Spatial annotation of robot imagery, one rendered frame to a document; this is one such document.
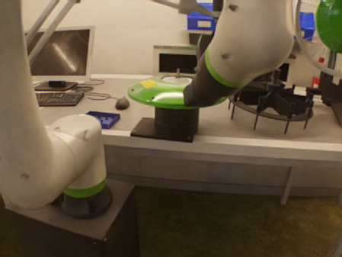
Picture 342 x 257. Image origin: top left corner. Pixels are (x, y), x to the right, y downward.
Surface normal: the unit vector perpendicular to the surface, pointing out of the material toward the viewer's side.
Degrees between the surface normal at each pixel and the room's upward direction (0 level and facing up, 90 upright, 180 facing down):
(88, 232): 0
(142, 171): 90
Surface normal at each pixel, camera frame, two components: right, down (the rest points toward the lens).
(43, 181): 0.79, 0.04
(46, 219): 0.03, -0.91
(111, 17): -0.12, 0.40
